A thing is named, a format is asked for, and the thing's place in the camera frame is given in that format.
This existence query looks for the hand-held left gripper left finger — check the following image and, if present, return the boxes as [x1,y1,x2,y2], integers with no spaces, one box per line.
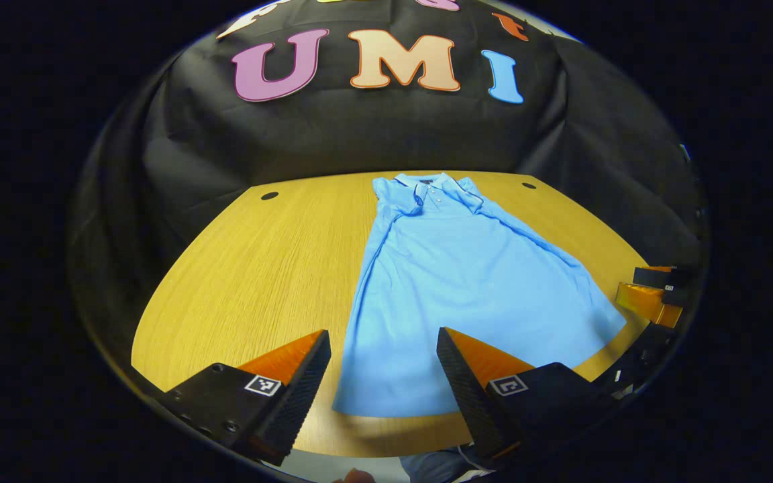
[158,329,331,467]

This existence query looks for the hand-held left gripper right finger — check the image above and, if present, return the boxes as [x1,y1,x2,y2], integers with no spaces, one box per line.
[436,327,612,464]

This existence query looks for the black backdrop cloth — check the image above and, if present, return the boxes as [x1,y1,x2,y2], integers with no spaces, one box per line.
[68,0,709,376]

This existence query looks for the light blue T-shirt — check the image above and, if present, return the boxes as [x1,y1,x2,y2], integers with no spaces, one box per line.
[331,172,627,418]

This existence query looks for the person's blue trousers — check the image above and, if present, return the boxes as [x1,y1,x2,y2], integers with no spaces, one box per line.
[400,446,488,483]

